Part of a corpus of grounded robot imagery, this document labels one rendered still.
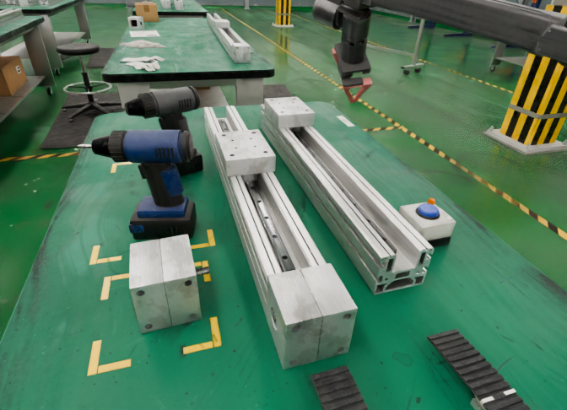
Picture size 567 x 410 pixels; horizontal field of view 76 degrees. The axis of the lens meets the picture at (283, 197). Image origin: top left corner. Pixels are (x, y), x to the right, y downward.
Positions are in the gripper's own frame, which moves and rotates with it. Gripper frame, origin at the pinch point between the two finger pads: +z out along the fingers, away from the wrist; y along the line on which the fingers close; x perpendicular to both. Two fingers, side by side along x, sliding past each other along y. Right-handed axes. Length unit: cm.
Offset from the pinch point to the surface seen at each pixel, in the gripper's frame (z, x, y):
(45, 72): 177, -250, -275
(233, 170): -1.5, -30.2, 22.4
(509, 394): -12, 4, 70
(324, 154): 10.4, -8.2, 12.4
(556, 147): 196, 222, -103
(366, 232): -6.2, -6.8, 43.1
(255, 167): -0.6, -25.5, 21.6
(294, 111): 12.0, -13.7, -5.8
